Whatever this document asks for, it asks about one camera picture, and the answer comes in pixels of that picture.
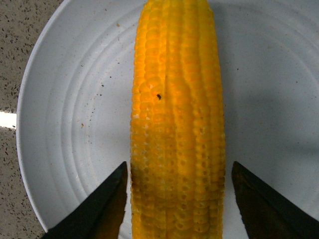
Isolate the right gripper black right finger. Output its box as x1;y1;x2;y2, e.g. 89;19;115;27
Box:
231;161;319;239

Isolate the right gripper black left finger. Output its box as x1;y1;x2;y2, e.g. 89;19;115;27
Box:
42;162;128;239

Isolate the yellow corn cob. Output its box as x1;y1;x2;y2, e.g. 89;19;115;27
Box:
130;0;225;239

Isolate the light blue plate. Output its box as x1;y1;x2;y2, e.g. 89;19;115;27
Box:
16;0;319;239

